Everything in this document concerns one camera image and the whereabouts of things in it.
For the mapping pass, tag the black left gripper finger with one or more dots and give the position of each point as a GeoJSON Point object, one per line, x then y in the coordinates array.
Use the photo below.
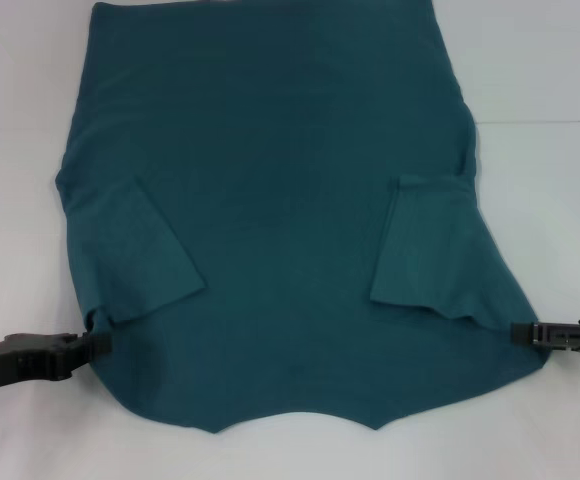
{"type": "Point", "coordinates": [95, 344]}

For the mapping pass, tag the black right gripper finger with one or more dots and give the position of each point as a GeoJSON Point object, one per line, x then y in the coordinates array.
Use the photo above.
{"type": "Point", "coordinates": [545, 335]}

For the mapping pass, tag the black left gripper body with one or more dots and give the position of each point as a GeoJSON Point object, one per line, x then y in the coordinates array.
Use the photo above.
{"type": "Point", "coordinates": [20, 357]}

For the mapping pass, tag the blue shirt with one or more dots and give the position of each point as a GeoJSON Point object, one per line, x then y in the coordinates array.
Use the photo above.
{"type": "Point", "coordinates": [280, 200]}

